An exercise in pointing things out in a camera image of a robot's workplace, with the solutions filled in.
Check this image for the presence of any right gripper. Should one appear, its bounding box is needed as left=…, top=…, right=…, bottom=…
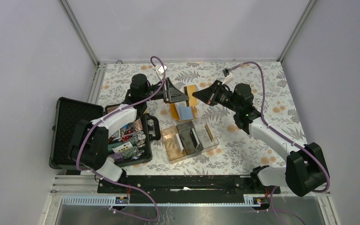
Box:
left=193, top=80, right=241, bottom=113

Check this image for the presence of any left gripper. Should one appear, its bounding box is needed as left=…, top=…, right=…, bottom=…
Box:
left=142, top=77, right=189, bottom=104

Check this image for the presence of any tan leather card holder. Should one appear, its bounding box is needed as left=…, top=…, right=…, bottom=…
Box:
left=169, top=103, right=197, bottom=122

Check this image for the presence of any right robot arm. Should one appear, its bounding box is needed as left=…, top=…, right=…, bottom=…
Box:
left=192, top=80, right=330, bottom=197

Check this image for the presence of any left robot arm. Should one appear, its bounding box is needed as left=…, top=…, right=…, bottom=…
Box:
left=67, top=74, right=189, bottom=193

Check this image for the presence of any clear transparent card box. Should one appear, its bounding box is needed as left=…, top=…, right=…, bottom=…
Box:
left=192, top=117, right=219, bottom=151

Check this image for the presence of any black card stack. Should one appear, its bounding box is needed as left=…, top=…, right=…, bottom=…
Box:
left=190, top=128, right=199, bottom=148

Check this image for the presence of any white card stack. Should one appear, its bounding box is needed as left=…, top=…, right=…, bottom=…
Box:
left=175, top=133, right=184, bottom=154

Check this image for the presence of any amber transparent card box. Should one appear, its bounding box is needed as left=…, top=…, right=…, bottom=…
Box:
left=161, top=126, right=187, bottom=164

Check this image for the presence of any smoky black card box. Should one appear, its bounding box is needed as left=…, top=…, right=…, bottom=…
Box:
left=176, top=121, right=202, bottom=156

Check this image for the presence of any floral table mat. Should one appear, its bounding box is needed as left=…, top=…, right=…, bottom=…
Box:
left=97, top=62, right=306, bottom=175

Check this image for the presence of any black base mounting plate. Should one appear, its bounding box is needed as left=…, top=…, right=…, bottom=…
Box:
left=97, top=175, right=274, bottom=204

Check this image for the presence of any black poker chip case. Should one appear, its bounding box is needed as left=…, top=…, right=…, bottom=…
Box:
left=49, top=97, right=161, bottom=170

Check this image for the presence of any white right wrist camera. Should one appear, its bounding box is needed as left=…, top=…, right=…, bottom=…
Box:
left=222, top=68, right=233, bottom=85

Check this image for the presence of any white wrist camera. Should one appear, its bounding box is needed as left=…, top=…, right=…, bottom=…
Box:
left=155, top=64, right=167, bottom=79
left=222, top=68, right=233, bottom=85

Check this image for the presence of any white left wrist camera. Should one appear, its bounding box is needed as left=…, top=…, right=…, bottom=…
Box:
left=155, top=64, right=167, bottom=79

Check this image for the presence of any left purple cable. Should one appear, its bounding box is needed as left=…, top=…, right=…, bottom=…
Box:
left=75, top=56, right=167, bottom=222

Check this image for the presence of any purple cable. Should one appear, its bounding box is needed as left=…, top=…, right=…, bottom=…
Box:
left=223, top=61, right=331, bottom=225
left=75, top=56, right=167, bottom=222

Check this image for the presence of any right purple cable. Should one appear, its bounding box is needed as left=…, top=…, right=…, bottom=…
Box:
left=223, top=61, right=331, bottom=225

